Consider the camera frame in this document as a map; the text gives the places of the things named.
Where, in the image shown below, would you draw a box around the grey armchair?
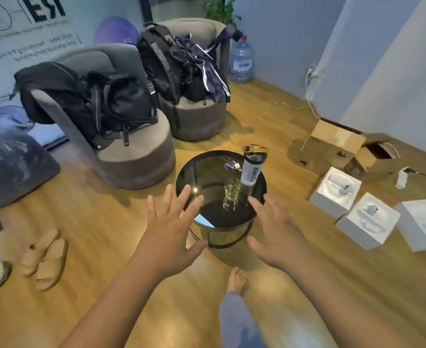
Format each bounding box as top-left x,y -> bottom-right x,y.
154,18 -> 232,142
29,43 -> 176,190

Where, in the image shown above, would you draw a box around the white wall cable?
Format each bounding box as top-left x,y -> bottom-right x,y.
304,66 -> 327,121

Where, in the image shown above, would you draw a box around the beige slide sandal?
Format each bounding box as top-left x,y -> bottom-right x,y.
19,230 -> 61,277
35,238 -> 69,291

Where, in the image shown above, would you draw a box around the black grey-trimmed backpack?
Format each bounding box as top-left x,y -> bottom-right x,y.
136,22 -> 185,106

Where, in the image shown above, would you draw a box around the white power adapter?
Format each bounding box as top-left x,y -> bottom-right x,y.
395,166 -> 411,190

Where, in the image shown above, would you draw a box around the bunch of keys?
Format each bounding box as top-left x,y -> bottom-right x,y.
223,156 -> 243,174

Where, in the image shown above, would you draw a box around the person's right hand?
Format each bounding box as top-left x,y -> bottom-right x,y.
246,194 -> 313,273

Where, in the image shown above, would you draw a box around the clear drinking glass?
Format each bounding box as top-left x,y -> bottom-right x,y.
222,177 -> 243,211

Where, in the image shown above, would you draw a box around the large clear water jug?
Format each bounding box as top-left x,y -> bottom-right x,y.
229,34 -> 254,85

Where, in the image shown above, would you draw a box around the round black glass side table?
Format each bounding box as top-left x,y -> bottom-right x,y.
175,150 -> 267,250

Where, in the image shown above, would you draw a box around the dark plastic bag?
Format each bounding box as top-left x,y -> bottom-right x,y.
0,121 -> 61,209

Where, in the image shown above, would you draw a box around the white printed wall banner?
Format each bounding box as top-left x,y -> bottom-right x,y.
0,0 -> 145,149

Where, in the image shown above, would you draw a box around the person's left forearm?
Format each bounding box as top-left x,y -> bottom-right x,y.
59,258 -> 172,348

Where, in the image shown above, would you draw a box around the person's bare foot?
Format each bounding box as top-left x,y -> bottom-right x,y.
227,267 -> 247,295

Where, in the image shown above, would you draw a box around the black jacket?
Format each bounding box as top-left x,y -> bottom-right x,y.
14,61 -> 90,126

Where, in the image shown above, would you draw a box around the white product box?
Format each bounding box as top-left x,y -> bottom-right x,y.
335,192 -> 401,251
309,166 -> 362,219
393,199 -> 426,253

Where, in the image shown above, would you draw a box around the open brown cardboard box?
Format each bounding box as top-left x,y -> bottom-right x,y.
344,133 -> 410,184

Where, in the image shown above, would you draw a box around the white shaker bottle gold lid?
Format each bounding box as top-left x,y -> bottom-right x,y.
240,144 -> 268,200

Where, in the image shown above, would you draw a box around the person's leg in blue trousers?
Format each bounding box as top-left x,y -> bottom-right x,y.
218,291 -> 270,348

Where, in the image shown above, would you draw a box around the person's left hand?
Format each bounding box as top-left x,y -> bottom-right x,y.
133,184 -> 209,283

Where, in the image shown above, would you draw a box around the person's right forearm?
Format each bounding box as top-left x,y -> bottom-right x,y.
287,255 -> 418,348

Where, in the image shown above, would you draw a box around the closed brown cardboard box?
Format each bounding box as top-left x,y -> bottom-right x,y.
300,118 -> 367,174

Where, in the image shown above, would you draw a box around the navy jacket white stripes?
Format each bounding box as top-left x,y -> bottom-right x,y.
169,25 -> 243,104

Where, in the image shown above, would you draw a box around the green potted plant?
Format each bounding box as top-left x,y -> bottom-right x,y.
204,0 -> 242,28

